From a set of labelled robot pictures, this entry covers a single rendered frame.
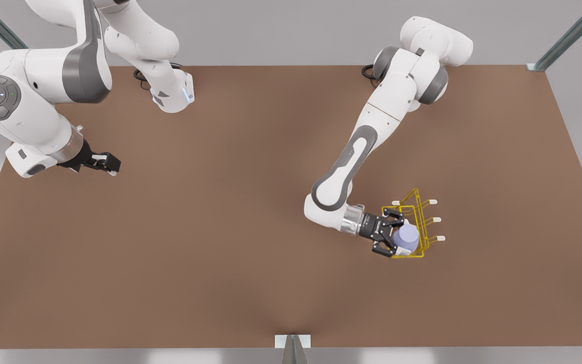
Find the lavender cup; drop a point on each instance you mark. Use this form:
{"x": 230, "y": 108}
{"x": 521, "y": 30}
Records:
{"x": 406, "y": 237}

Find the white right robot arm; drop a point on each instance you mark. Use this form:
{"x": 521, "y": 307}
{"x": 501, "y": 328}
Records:
{"x": 38, "y": 76}

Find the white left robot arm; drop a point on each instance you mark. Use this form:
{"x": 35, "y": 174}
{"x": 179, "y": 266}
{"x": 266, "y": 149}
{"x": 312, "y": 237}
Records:
{"x": 397, "y": 96}

